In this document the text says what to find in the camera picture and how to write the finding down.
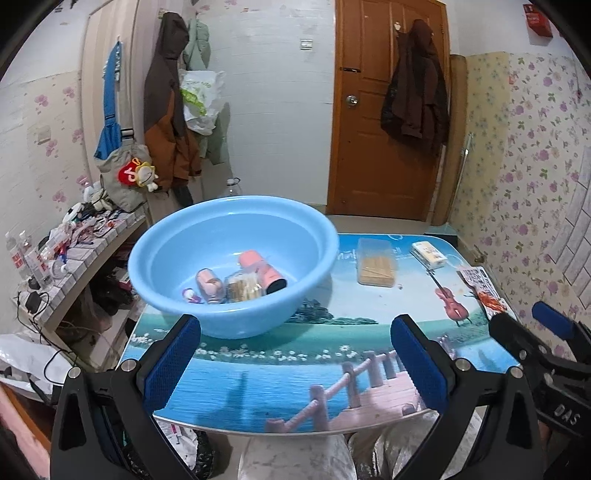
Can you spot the pale green garment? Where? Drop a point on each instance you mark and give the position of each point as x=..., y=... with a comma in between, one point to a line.
x=198, y=41

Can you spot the pale wooden wardrobe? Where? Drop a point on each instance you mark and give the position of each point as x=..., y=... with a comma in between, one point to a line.
x=134, y=27

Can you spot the red wall box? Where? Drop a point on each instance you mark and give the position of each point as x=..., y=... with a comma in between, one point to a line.
x=538, y=21

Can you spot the clear plastic toothpick box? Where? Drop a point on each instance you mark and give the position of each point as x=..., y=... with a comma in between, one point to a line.
x=376, y=270

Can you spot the white and yellow small box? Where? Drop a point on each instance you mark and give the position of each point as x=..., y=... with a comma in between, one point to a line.
x=429, y=254

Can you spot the white tiled side counter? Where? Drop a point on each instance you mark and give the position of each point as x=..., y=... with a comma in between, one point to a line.
x=92, y=251

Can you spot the white wall socket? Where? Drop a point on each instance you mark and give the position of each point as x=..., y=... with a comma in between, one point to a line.
x=43, y=134

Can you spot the pile of small clutter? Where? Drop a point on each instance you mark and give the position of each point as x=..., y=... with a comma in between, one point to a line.
x=87, y=226

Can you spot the white light switch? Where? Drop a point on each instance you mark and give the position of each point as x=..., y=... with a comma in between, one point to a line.
x=307, y=44

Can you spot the black trash bag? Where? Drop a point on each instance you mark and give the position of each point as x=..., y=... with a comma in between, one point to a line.
x=198, y=452

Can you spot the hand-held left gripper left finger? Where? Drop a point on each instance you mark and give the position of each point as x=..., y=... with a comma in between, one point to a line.
x=171, y=364

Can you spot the small pink bottle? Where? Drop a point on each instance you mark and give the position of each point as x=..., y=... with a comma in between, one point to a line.
x=207, y=284

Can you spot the brown and orange jacket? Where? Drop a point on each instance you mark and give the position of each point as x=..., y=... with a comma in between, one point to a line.
x=159, y=115

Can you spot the small white purple toy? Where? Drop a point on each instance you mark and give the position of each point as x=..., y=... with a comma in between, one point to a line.
x=190, y=295

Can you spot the blue cloth bag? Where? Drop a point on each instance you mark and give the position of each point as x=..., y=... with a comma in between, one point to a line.
x=108, y=129

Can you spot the brass wall tap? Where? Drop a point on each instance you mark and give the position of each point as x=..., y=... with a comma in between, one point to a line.
x=479, y=256

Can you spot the red and yellow plush toy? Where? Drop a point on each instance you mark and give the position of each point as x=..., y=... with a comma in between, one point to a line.
x=143, y=174

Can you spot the clear jar of sticks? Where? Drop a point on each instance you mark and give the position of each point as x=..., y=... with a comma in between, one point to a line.
x=242, y=288

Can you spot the pink cloth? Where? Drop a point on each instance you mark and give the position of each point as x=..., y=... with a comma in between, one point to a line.
x=18, y=429

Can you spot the pink cylindrical cup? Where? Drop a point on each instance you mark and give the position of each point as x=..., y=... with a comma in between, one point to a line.
x=263, y=272

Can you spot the crumpled white plastic bag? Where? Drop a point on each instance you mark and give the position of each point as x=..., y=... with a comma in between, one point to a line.
x=27, y=364

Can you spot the dark brown hanging jacket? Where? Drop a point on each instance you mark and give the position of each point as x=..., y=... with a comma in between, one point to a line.
x=415, y=106

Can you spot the chicken wing snack packet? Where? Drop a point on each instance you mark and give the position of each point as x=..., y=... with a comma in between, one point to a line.
x=485, y=286

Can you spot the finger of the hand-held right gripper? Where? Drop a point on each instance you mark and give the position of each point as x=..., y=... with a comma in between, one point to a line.
x=512, y=332
x=554, y=318

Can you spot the light blue plastic basin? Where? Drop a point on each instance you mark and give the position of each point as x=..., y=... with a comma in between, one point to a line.
x=161, y=258

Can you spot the clear bottle with red label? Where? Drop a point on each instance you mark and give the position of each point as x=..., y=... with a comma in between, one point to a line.
x=32, y=261
x=14, y=254

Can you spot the white plastic bag green print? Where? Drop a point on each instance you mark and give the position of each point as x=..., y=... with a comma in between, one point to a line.
x=203, y=92

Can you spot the brown wooden door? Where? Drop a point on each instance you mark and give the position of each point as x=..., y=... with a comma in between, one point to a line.
x=364, y=161

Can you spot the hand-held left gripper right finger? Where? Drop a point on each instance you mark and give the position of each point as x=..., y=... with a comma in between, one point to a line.
x=420, y=364

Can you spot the grey shoulder bag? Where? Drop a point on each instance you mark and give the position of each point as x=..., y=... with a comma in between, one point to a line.
x=117, y=184

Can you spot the round metal door knob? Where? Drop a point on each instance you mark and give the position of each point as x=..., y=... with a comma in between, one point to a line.
x=352, y=101

